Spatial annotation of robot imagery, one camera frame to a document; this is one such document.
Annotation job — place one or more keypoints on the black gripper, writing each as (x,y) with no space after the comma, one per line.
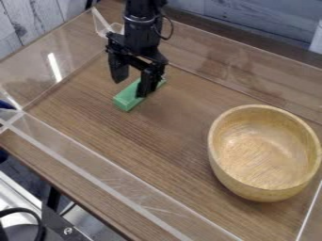
(128,46)

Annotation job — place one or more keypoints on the blue object at edge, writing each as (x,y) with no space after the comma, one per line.
(5,105)

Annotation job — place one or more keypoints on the green rectangular block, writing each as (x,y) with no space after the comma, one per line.
(126,99)

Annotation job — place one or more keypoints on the clear acrylic tray enclosure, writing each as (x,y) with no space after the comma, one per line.
(196,152)

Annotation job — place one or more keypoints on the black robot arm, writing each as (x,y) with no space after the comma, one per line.
(143,9)

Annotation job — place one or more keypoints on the light wooden bowl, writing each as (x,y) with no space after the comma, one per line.
(263,151)

